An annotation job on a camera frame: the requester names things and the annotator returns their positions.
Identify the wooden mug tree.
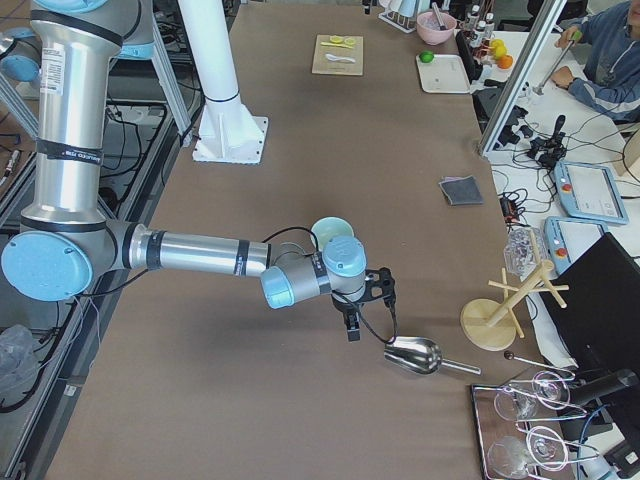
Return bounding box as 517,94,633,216
460,259,569,351

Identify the white ceramic spoon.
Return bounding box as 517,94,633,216
324,53,356,64

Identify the cream plastic tray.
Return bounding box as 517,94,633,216
415,54,470,94

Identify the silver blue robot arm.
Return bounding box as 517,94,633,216
1,1,396,341

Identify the blue teach pendant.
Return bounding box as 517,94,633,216
544,216,609,274
553,160,629,225

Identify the yellow plastic knife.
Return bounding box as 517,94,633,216
320,41,355,49

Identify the aluminium frame post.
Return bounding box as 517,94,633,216
478,0,566,157

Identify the clear glass dish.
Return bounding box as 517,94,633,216
503,227,549,277

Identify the grey folded cloth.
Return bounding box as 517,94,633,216
438,176,484,206

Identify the metal scoop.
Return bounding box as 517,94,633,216
384,336,482,375

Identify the orange fruit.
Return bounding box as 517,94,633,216
496,55,514,70

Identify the wooden cutting board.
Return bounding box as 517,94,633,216
311,34,364,76

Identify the pink bowl with ice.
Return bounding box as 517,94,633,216
416,11,457,45

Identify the wine glass rack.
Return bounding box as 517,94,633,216
470,370,599,479

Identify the white mounting pole base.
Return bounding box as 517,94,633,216
179,0,268,165

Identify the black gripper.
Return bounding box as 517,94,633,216
332,267,396,342

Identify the green lime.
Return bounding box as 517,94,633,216
419,50,434,63

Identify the metal muddler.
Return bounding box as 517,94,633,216
432,3,447,31

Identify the black monitor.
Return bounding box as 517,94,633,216
550,233,639,372

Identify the person in blue hoodie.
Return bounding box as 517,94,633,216
551,1,639,124

